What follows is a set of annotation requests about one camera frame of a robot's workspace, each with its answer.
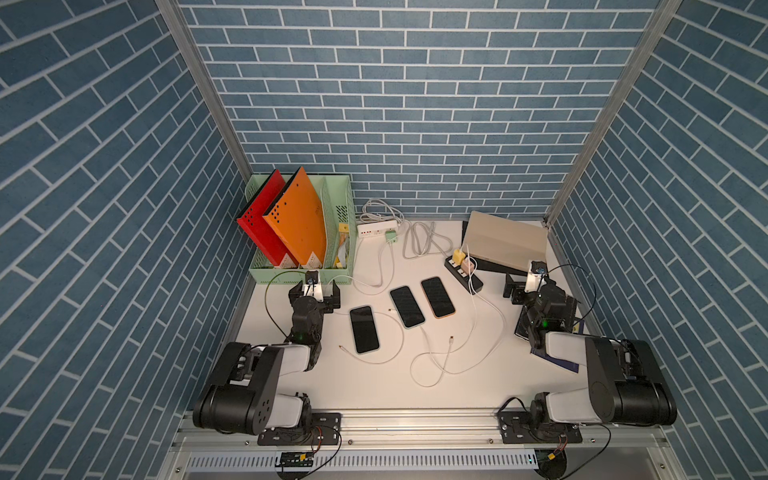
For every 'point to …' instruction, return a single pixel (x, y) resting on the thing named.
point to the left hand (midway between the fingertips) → (324, 280)
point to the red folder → (254, 222)
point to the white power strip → (376, 229)
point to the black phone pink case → (437, 296)
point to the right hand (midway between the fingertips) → (526, 274)
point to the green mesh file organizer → (337, 194)
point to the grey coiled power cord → (421, 239)
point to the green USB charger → (390, 236)
